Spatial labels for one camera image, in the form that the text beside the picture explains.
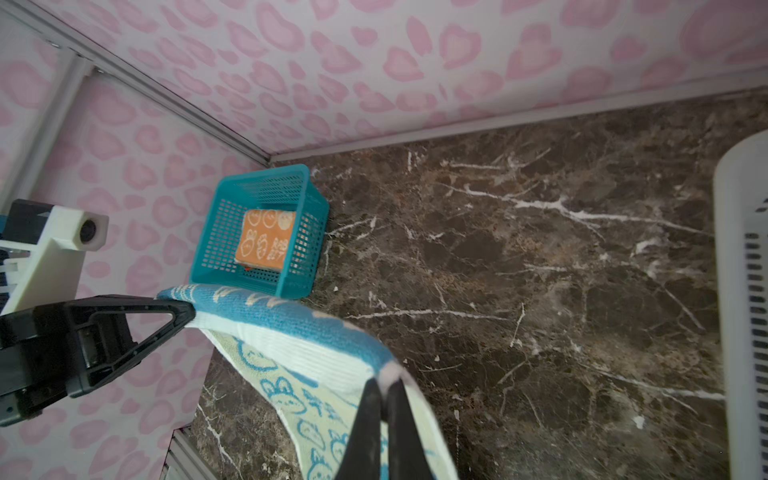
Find white plastic basket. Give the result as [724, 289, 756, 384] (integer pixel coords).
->
[713, 131, 767, 479]

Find blue patterned towel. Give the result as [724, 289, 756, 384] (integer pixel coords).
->
[159, 284, 458, 479]

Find left corner aluminium post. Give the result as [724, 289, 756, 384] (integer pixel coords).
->
[1, 1, 270, 168]

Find orange patterned towel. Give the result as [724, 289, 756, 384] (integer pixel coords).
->
[234, 209, 296, 272]

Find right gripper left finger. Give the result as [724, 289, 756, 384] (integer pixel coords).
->
[335, 379, 382, 480]

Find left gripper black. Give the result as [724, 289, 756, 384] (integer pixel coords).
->
[0, 295, 197, 428]

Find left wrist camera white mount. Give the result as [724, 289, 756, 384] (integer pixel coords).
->
[1, 199, 109, 315]

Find left diagonal aluminium strut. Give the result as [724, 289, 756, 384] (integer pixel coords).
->
[1, 48, 93, 214]

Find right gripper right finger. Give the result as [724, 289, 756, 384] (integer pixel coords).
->
[386, 380, 434, 480]

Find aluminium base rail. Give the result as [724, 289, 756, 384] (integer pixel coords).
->
[160, 429, 218, 480]

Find teal plastic basket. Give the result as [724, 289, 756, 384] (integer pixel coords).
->
[190, 164, 329, 300]

